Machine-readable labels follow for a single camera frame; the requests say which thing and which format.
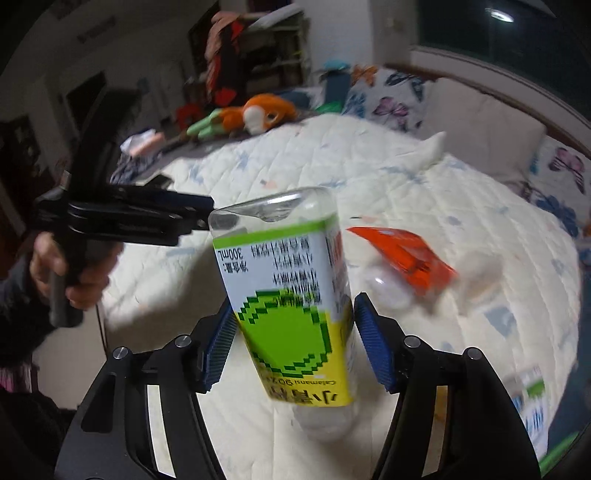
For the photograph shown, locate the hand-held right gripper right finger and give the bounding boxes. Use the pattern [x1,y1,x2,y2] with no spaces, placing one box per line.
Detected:
[353,292,541,480]

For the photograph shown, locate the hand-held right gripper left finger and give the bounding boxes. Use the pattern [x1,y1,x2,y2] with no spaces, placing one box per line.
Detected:
[54,300,241,480]

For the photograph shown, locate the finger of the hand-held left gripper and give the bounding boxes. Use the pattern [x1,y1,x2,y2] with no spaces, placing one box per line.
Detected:
[68,213,209,247]
[107,185,216,219]

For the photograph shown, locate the clear bottle with green label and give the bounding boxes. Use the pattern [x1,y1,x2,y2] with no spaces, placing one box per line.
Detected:
[208,187,361,437]

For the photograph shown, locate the green plastic basket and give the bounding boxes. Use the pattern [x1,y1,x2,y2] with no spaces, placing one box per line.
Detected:
[538,429,583,468]

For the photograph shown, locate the person's left forearm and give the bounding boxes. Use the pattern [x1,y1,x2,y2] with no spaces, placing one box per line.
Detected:
[0,261,58,365]

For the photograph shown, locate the person's left hand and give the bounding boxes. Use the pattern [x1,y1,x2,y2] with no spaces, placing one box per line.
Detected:
[28,231,124,311]

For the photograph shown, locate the grey cloth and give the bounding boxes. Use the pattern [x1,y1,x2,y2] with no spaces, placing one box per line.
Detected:
[111,154,162,183]

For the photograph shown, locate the pink tissue pack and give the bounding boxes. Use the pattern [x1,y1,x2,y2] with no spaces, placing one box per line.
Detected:
[121,130,164,155]

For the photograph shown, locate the clear plastic cup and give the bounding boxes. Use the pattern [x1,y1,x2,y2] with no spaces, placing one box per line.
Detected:
[360,263,416,315]

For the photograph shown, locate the red stool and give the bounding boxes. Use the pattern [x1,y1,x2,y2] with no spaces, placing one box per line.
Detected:
[178,104,204,132]

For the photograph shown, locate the orange wrapper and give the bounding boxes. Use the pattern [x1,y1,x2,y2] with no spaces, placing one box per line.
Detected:
[347,226,458,296]

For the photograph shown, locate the orange monkey plush toy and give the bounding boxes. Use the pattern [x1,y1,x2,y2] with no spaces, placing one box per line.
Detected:
[187,93,298,139]

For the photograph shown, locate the white quilted mat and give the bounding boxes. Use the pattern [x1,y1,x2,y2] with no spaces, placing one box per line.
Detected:
[99,113,583,480]

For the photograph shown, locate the hanging clothes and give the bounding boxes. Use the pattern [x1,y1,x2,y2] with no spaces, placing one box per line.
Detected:
[203,11,247,107]

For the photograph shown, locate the small white carton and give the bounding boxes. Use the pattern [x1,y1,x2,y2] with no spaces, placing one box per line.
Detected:
[508,367,550,455]

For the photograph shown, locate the metal shelf rack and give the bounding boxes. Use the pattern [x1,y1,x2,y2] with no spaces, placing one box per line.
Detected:
[240,14,310,93]

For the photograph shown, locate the butterfly print pillow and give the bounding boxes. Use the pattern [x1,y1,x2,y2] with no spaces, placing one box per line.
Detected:
[344,65,432,134]
[522,136,591,241]

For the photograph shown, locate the grey pillow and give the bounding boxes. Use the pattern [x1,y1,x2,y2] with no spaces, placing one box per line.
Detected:
[418,78,548,181]

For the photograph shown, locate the dark window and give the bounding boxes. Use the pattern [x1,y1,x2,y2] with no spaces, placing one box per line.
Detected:
[418,0,591,86]

